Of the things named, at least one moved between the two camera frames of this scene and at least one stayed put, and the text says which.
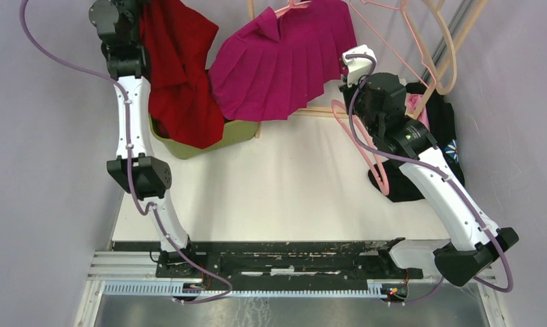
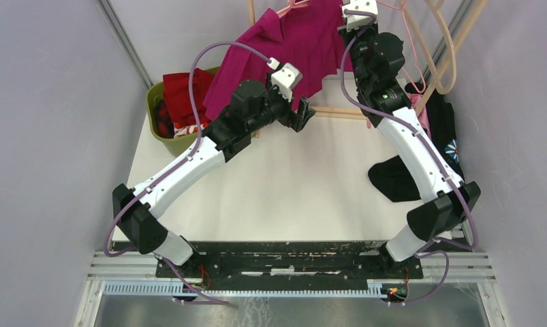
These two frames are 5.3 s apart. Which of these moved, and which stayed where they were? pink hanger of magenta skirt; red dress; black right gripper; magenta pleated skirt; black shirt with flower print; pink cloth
Moved: black right gripper; red dress
Stayed: black shirt with flower print; pink cloth; magenta pleated skirt; pink hanger of magenta skirt
